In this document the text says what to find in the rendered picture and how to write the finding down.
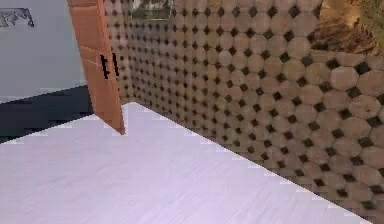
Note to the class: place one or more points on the orange room door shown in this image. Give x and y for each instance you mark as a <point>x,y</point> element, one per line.
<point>96,50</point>

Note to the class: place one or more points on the framed picture on tiled wall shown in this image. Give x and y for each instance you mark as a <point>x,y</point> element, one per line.
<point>151,8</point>

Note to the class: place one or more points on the brown landscape wall picture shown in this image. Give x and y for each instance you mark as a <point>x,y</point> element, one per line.
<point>350,26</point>

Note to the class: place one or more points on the grey framed wall picture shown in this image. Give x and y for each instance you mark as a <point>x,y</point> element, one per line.
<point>15,16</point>

